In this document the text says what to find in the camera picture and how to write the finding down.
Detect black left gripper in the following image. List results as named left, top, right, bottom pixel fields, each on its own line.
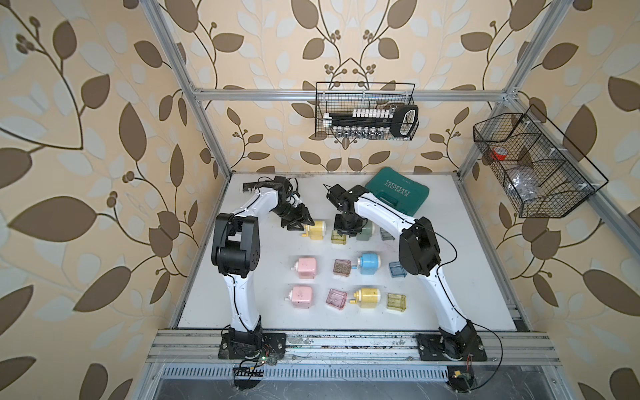
left=272, top=202, right=315, bottom=230

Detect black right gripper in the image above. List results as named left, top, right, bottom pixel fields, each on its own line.
left=332, top=212, right=362, bottom=237

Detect yellow clear sharpener tray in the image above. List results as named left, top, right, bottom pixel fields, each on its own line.
left=331, top=230, right=348, bottom=245

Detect yellow pencil sharpener back row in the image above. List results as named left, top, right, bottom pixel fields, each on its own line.
left=302, top=220, right=326, bottom=241

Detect yellow pencil sharpener row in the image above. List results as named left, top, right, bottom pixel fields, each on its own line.
left=349, top=288, right=381, bottom=309
left=302, top=220, right=326, bottom=241

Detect brown clear sharpener tray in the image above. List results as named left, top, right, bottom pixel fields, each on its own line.
left=333, top=259, right=353, bottom=277

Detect pink pencil sharpener row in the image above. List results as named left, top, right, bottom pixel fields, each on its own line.
left=292, top=257, right=318, bottom=279
left=285, top=285, right=313, bottom=309

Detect pink clear sharpener tray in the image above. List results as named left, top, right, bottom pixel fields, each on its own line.
left=326, top=288, right=348, bottom=310

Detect pink pencil sharpener front row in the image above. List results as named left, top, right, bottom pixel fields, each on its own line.
left=285, top=285, right=313, bottom=309

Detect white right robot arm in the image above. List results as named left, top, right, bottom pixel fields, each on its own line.
left=327, top=184, right=469, bottom=335

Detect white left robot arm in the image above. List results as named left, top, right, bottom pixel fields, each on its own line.
left=211, top=176, right=314, bottom=333

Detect green pencil sharpener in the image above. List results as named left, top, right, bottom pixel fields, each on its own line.
left=356, top=221, right=375, bottom=242

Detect clear grey sharpener tray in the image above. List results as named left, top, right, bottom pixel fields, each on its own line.
left=379, top=228, right=396, bottom=242

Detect blue pencil sharpener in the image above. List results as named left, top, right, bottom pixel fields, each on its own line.
left=352, top=253, right=381, bottom=275

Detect blue clear sharpener tray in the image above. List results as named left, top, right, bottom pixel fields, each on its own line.
left=389, top=262, right=408, bottom=278

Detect yellow pencil sharpener front row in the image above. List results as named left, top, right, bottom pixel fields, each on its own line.
left=349, top=288, right=381, bottom=309

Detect yellow clear tray front row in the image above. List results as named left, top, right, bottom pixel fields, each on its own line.
left=386, top=293, right=407, bottom=313

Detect green plastic tool case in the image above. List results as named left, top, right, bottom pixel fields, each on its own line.
left=364, top=167, right=430, bottom=217

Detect left circuit board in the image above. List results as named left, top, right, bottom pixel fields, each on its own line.
left=233, top=367, right=264, bottom=390

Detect circuit board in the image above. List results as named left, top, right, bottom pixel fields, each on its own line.
left=448, top=369, right=475, bottom=393
left=233, top=367, right=264, bottom=390

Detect clear plastic bag in basket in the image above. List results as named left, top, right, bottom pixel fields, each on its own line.
left=506, top=166, right=541, bottom=202

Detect right circuit board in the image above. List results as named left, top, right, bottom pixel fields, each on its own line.
left=448, top=369, right=475, bottom=393

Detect black socket rail in basket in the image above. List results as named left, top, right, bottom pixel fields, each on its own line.
left=320, top=104, right=419, bottom=141

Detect black wire basket back wall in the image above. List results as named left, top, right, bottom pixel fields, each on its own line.
left=314, top=81, right=419, bottom=142

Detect black wire basket wall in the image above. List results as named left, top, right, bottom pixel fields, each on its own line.
left=314, top=81, right=419, bottom=142
left=473, top=104, right=609, bottom=218

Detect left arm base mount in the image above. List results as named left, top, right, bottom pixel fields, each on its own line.
left=218, top=327, right=287, bottom=364

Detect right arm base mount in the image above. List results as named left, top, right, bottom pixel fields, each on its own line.
left=416, top=331, right=488, bottom=362

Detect aluminium front rail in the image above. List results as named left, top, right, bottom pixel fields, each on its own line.
left=147, top=329, right=561, bottom=367

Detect black wire basket right wall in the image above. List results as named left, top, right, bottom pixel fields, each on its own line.
left=473, top=104, right=609, bottom=218

